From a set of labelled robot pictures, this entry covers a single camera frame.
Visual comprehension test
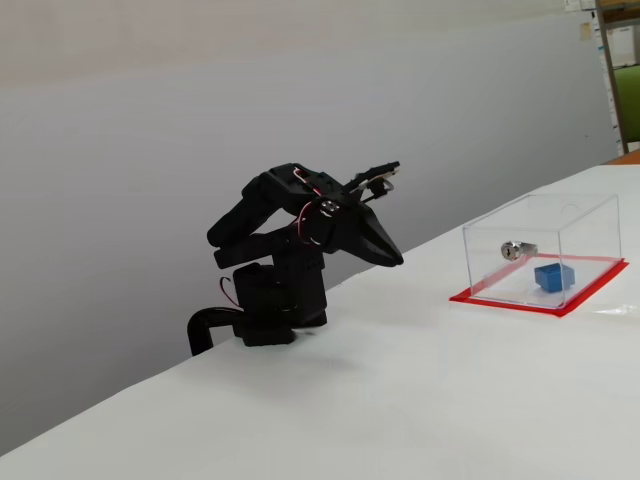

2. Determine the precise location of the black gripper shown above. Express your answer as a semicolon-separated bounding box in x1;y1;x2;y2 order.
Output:
306;196;406;268

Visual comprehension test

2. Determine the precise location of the black table clamp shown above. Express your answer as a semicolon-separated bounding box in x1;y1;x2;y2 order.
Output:
186;306;246;357

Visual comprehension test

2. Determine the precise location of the red base plate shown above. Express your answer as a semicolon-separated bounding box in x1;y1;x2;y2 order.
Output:
448;254;630;319

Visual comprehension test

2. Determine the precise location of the silver cylinder lock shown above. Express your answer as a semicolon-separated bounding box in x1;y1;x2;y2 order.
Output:
500;239;539;262

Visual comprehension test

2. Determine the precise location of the red white servo wire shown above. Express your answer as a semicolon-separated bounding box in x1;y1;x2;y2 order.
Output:
293;197;326;249
218;276;244;308

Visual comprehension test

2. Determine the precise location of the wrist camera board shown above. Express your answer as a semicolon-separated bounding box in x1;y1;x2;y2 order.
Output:
349;160;402;202

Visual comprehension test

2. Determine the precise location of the blue lego brick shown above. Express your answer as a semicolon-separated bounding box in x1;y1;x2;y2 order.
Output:
533;262;576;294

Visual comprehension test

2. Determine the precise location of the transparent acrylic box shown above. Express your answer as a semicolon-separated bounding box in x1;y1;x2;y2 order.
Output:
462;192;622;309

